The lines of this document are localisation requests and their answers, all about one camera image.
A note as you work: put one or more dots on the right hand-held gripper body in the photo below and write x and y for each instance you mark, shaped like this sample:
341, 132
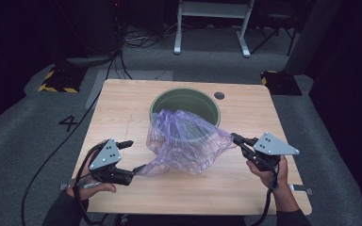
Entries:
271, 147

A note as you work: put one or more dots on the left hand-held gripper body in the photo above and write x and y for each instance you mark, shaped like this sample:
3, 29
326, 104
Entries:
106, 157

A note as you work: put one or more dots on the purple plastic bag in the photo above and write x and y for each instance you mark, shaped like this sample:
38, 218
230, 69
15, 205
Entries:
185, 144

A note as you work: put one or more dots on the green ribbed plastic bin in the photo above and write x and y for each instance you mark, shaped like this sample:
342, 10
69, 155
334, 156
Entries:
185, 100

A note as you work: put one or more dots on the person's left hand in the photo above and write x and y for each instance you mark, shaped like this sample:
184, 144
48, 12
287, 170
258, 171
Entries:
89, 190

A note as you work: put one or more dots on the person's right hand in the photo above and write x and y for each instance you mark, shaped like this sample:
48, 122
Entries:
281, 188

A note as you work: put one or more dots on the black table grommet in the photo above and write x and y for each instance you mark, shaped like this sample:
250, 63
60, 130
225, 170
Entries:
219, 95

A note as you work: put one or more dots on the black yellow striped floor base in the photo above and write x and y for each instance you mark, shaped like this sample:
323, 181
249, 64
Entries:
281, 83
64, 80

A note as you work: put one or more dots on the black tripod stand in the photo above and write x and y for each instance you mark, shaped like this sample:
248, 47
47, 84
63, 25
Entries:
264, 41

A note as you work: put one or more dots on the grey column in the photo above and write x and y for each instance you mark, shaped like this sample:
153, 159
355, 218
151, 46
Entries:
311, 37

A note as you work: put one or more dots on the dark equipment rack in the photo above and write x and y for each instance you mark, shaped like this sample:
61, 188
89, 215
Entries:
91, 31

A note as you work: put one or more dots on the grey metal table bracket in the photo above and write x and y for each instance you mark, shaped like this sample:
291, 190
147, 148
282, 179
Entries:
65, 186
303, 189

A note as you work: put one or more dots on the white metal table frame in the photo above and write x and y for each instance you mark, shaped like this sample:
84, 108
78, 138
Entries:
212, 9

